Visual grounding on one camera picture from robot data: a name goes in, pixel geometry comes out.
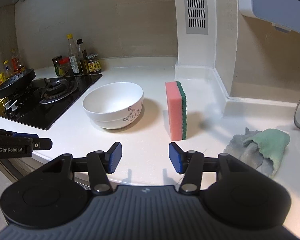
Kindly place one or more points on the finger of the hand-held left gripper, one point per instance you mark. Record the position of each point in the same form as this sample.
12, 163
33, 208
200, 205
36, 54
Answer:
41, 144
22, 135

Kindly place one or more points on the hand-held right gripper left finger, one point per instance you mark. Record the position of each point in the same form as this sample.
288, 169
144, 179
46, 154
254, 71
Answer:
115, 158

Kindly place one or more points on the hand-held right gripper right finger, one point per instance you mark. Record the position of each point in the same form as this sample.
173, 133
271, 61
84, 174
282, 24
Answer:
176, 158

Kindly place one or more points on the pink and green sponge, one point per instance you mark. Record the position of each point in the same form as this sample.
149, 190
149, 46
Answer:
174, 110

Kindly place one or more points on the white patterned bowl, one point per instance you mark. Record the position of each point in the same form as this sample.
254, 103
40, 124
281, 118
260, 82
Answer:
110, 105

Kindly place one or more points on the white stove knob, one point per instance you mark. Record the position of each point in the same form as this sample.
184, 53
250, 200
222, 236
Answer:
14, 105
8, 105

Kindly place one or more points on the black glass cooktop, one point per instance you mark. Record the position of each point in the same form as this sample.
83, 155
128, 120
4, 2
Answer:
65, 97

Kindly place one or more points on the black frying pan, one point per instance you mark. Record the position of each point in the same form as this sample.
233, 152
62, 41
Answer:
15, 81

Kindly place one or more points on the gas burner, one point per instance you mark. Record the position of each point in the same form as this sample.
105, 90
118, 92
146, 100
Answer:
57, 90

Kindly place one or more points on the yellow oil bottle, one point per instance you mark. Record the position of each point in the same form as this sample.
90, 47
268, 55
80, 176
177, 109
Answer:
0, 77

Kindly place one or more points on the small yellow cap bottle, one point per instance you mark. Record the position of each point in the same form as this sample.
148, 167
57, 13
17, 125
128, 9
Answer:
7, 70

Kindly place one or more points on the grey cloth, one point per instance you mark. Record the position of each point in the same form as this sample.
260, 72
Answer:
242, 150

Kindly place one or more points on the red label bottle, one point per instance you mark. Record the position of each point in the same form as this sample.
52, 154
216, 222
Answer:
15, 61

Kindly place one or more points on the dark lid green label jar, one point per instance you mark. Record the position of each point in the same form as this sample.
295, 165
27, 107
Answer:
56, 67

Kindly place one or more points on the red lid jar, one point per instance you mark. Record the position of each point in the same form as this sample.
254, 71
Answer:
66, 67

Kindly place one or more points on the yellow cap clear bottle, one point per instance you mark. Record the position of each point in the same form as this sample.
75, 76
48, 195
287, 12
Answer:
73, 60

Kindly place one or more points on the black cap oil bottle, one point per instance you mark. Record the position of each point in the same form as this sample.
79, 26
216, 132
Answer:
83, 62

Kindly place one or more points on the checkered lid sauce jar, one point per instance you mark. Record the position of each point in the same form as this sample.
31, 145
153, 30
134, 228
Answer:
93, 65

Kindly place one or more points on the green cloth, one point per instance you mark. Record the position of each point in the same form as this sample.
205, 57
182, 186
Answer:
270, 142

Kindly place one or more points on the grey vent grille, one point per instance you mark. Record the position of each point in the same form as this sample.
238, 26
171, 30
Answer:
195, 7

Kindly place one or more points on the white wall appliance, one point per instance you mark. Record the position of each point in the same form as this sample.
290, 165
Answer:
275, 2

